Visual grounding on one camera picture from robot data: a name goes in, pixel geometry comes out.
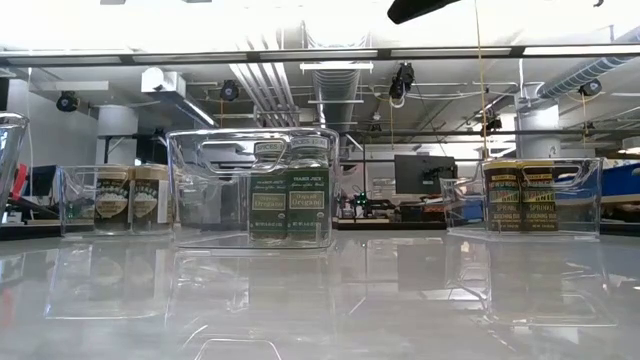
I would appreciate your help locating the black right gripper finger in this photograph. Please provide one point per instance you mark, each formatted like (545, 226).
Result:
(415, 9)

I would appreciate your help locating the yellow lid seasoning can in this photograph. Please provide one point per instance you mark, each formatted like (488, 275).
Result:
(502, 200)
(539, 200)

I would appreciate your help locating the green lid oregano jar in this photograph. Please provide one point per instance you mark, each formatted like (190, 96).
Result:
(268, 200)
(307, 200)

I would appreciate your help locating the tan lid seasoning can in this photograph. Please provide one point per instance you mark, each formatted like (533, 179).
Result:
(112, 200)
(150, 200)

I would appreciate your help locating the black background robot arm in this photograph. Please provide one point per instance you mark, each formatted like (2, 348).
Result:
(370, 205)

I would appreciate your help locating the black monitor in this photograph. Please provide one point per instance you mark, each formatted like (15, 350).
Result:
(425, 175)

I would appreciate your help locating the white round column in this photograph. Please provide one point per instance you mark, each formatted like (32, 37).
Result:
(117, 125)
(540, 135)

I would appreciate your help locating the clear plastic bin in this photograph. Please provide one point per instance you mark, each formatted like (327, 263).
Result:
(580, 215)
(75, 210)
(210, 220)
(12, 160)

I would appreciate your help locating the white ceiling unit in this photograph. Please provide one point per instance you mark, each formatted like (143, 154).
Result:
(160, 80)

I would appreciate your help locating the blue board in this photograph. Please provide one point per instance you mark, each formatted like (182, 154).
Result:
(622, 180)

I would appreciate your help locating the red object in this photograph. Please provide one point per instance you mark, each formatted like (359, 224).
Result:
(20, 182)

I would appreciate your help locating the black horizontal frame beam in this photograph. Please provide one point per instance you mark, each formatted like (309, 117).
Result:
(385, 53)

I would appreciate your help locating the black ceiling camera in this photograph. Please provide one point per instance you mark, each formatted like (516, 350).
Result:
(229, 90)
(591, 87)
(67, 101)
(401, 80)

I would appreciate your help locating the corrugated ceiling duct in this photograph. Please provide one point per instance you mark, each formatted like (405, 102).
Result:
(337, 100)

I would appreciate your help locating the striped insulated ceiling duct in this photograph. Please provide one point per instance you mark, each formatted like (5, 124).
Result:
(590, 70)

